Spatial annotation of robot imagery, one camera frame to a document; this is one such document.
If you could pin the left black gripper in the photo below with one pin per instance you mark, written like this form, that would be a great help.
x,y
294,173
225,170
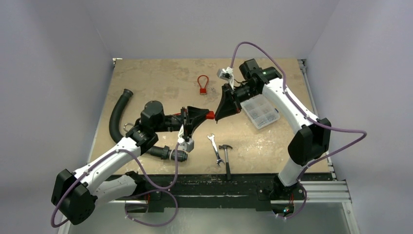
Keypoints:
x,y
193,113

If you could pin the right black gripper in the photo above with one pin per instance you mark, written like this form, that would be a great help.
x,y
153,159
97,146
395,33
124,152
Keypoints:
x,y
230,98

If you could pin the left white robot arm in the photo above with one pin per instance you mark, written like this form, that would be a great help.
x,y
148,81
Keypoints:
x,y
76,194

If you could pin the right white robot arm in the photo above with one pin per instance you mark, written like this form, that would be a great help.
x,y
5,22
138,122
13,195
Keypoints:
x,y
311,134

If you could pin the silver wrench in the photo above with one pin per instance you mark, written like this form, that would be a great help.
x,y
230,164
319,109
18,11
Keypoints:
x,y
215,148

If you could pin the clear plastic screw box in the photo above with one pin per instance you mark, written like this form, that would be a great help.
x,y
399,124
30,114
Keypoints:
x,y
260,111

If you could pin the brass padlock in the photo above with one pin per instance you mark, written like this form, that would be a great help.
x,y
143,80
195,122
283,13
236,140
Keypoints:
x,y
127,126

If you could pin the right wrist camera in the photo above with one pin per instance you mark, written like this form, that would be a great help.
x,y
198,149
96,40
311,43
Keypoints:
x,y
227,75

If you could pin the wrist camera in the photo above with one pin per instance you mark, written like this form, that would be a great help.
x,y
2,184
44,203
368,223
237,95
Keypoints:
x,y
227,75
186,145

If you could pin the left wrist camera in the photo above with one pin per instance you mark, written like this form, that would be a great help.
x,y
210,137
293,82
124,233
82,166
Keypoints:
x,y
186,145

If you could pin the small red cable padlock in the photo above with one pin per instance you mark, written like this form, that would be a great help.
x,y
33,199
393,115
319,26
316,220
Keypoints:
x,y
203,81

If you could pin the black handled hammer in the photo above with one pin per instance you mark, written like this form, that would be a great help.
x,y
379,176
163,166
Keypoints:
x,y
225,147

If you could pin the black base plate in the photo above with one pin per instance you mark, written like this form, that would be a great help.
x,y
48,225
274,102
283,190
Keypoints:
x,y
243,191

